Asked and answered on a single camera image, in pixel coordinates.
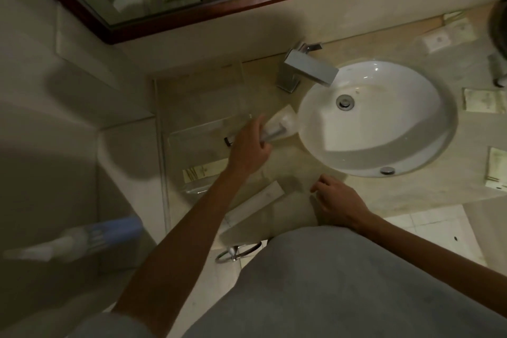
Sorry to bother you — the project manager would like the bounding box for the person's left hand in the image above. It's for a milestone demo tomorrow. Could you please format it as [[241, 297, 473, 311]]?
[[228, 114, 274, 177]]

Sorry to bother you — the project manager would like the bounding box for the person's right hand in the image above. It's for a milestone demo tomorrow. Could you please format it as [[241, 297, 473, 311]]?
[[310, 174, 375, 231]]

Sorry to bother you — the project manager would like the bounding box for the clear drinking glass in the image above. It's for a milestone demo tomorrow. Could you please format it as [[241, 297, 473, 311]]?
[[259, 104, 298, 148]]

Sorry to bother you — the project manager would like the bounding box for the person's right forearm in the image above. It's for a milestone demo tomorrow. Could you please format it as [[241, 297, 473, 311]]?
[[356, 215, 507, 318]]

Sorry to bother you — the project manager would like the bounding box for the person's left forearm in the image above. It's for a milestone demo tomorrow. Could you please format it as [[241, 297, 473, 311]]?
[[111, 165, 247, 338]]

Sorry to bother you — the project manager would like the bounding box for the clear acrylic tray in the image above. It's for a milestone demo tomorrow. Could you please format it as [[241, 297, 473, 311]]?
[[164, 112, 254, 196]]

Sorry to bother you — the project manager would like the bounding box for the long white paper box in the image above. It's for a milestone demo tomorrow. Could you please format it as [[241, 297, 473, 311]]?
[[224, 180, 286, 228]]

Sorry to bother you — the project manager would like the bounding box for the chrome square faucet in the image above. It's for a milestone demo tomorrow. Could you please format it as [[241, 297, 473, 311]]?
[[276, 41, 340, 93]]

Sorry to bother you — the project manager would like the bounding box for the white oval sink basin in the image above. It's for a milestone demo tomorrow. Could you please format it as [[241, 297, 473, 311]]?
[[297, 60, 458, 179]]

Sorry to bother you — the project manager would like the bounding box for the person's grey shirt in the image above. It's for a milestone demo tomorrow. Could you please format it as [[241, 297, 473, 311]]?
[[67, 225, 507, 338]]

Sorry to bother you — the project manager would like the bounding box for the white amenity box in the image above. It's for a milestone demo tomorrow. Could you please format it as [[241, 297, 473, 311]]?
[[420, 23, 477, 54]]

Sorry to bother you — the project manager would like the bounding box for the blue and white brush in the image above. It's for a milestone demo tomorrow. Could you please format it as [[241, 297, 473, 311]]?
[[2, 217, 145, 264]]

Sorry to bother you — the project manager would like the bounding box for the chrome towel ring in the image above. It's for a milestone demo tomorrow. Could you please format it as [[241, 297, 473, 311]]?
[[215, 241, 263, 264]]

